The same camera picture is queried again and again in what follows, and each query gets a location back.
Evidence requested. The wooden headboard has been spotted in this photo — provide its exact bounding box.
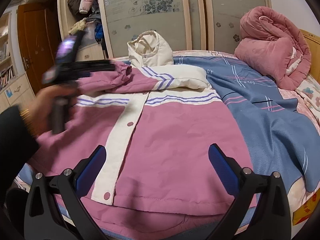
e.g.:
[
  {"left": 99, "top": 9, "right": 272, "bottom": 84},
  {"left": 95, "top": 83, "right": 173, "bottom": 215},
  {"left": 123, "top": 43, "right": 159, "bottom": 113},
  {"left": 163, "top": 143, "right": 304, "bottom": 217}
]
[{"left": 301, "top": 29, "right": 320, "bottom": 83}]

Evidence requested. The yellowish cloth in wardrobe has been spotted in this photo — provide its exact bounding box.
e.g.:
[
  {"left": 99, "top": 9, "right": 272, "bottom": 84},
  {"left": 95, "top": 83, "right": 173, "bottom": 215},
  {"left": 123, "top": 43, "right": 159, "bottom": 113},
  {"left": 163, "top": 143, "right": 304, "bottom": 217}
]
[{"left": 68, "top": 18, "right": 86, "bottom": 35}]

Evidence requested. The wardrobe with frosted doors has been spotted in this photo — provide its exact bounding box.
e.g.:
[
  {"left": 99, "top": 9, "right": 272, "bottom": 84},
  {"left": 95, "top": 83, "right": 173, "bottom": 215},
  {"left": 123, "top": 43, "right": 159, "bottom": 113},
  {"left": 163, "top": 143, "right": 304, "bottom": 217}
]
[{"left": 57, "top": 0, "right": 272, "bottom": 61}]

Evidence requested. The floral pillow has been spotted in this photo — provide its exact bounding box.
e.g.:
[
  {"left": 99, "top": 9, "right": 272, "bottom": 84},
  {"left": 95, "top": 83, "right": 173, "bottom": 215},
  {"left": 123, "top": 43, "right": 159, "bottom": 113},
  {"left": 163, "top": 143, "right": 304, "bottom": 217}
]
[{"left": 296, "top": 74, "right": 320, "bottom": 124}]

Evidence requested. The person's left hand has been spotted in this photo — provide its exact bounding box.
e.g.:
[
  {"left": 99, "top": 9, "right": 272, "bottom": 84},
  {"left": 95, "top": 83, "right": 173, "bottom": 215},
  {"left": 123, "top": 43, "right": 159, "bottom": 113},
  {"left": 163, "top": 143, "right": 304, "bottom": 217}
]
[{"left": 21, "top": 85, "right": 79, "bottom": 137}]

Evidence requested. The blue plaid bed sheet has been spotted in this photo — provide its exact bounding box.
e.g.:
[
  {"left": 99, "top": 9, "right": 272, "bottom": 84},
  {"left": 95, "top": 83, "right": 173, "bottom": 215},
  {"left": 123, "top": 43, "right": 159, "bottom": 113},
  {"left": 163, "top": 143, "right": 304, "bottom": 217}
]
[{"left": 15, "top": 56, "right": 320, "bottom": 240}]

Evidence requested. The blue garment in wardrobe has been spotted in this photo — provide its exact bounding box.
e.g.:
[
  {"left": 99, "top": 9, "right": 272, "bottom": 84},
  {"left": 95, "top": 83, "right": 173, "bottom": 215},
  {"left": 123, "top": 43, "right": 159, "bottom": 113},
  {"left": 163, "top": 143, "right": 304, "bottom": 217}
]
[{"left": 94, "top": 23, "right": 104, "bottom": 43}]

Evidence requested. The brown wooden door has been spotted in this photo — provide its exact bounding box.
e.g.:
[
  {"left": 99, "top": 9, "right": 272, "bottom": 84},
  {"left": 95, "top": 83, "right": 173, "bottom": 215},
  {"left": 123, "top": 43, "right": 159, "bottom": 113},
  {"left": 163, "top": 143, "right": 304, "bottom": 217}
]
[{"left": 17, "top": 3, "right": 61, "bottom": 94}]

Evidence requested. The black left sleeve forearm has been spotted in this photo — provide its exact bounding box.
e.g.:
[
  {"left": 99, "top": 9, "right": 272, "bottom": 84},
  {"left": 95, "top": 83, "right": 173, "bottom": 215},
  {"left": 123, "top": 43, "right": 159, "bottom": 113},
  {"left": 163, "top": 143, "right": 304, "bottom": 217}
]
[{"left": 1, "top": 106, "right": 39, "bottom": 239}]

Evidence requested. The pink and white jacket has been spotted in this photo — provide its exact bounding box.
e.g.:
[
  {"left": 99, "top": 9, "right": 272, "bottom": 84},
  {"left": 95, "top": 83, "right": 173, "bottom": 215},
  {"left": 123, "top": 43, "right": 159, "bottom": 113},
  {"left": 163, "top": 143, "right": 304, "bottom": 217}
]
[{"left": 29, "top": 31, "right": 252, "bottom": 239}]

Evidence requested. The rolled pink quilt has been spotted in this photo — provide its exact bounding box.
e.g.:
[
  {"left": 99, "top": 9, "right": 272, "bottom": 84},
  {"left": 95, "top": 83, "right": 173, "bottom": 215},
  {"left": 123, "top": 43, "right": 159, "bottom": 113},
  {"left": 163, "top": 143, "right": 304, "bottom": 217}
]
[{"left": 234, "top": 6, "right": 311, "bottom": 90}]

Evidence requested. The pink floral mattress cover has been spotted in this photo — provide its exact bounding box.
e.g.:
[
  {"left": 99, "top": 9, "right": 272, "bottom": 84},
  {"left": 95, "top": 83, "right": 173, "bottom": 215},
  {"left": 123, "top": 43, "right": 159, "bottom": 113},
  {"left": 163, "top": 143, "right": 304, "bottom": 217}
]
[{"left": 172, "top": 49, "right": 320, "bottom": 227}]

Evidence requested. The beige cabinet with shelves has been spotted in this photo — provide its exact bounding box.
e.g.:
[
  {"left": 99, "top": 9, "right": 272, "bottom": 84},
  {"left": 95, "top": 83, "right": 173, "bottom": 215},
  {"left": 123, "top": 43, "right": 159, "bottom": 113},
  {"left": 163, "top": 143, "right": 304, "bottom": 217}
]
[{"left": 0, "top": 12, "right": 35, "bottom": 112}]

